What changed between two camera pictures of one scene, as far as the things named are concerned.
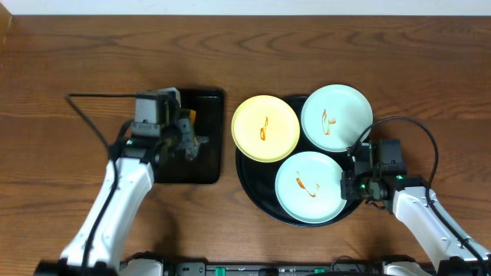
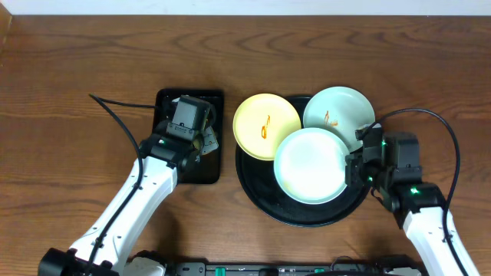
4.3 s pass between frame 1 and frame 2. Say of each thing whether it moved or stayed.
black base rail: stayed
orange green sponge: moved
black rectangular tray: stayed
